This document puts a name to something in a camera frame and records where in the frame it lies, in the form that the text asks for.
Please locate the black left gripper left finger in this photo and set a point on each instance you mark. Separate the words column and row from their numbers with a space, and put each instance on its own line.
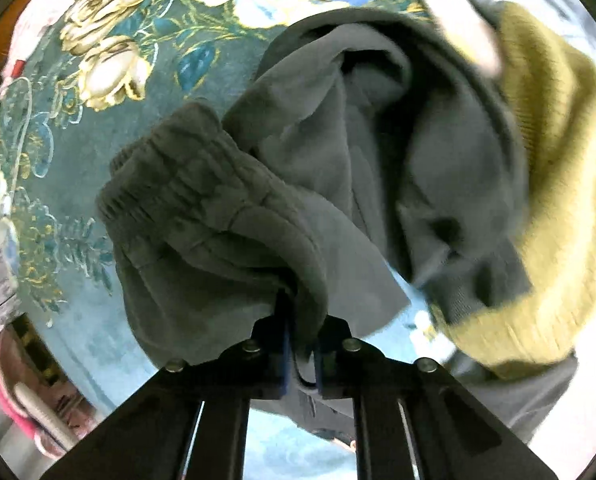
column 188, row 421

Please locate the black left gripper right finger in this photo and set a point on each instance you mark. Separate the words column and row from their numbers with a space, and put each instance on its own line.
column 415, row 421

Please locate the dark grey sweatpants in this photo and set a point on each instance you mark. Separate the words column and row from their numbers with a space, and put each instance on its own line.
column 366, row 154

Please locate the pink patterned pants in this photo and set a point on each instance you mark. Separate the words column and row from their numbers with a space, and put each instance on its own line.
column 40, row 399

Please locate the olive green knit sweater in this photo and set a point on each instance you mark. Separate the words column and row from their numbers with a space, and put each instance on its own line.
column 551, row 89

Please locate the teal floral bed blanket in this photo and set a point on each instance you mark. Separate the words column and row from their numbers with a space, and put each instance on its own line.
column 63, row 120

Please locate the pink folded cloth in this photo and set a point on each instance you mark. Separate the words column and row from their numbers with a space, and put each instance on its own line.
column 30, row 27

